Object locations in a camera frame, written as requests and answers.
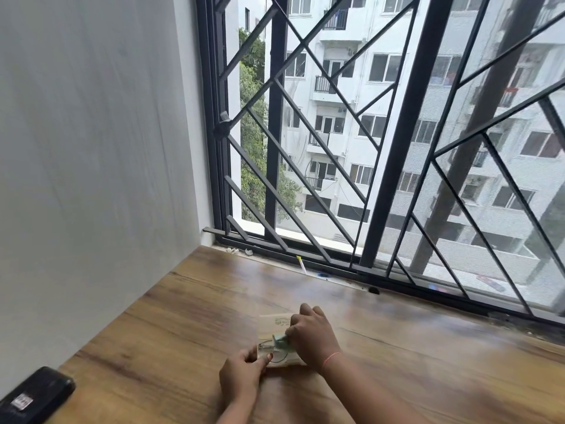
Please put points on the green tree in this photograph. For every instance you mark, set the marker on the green tree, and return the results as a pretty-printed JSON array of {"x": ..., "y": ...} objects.
[{"x": 254, "y": 136}]

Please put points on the black window frame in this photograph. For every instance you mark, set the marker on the black window frame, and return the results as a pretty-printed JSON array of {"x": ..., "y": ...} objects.
[{"x": 397, "y": 150}]

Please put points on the person's right hand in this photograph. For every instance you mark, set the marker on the person's right hand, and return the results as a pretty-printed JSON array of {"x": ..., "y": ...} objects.
[{"x": 311, "y": 335}]

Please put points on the white stick yellow tip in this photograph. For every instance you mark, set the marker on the white stick yellow tip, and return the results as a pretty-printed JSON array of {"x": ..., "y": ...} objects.
[{"x": 302, "y": 264}]

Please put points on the black metal window grille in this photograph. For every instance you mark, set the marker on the black metal window grille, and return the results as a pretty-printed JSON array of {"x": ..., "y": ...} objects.
[{"x": 212, "y": 230}]

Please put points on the white apartment building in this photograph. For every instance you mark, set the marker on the white apartment building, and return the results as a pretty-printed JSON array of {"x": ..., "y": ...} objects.
[{"x": 335, "y": 128}]

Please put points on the black object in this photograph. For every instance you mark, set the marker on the black object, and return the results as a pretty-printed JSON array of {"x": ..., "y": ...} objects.
[{"x": 37, "y": 395}]

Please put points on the person's left hand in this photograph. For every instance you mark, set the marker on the person's left hand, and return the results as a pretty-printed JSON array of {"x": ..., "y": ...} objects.
[{"x": 240, "y": 375}]

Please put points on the person's right forearm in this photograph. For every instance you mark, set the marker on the person's right forearm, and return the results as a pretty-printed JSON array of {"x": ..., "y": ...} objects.
[{"x": 371, "y": 393}]

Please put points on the light green cleaning cloth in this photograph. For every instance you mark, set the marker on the light green cleaning cloth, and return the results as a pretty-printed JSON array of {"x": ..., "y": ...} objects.
[{"x": 281, "y": 342}]

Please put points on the translucent yellowish glasses case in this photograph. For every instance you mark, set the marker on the translucent yellowish glasses case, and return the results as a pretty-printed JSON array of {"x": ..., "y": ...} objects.
[{"x": 278, "y": 335}]

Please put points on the clear-framed eyeglasses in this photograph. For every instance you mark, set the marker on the clear-framed eyeglasses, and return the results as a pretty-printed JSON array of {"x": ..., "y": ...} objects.
[{"x": 276, "y": 354}]

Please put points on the pink wrist thread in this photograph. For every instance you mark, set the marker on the pink wrist thread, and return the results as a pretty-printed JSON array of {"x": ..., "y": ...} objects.
[{"x": 331, "y": 359}]

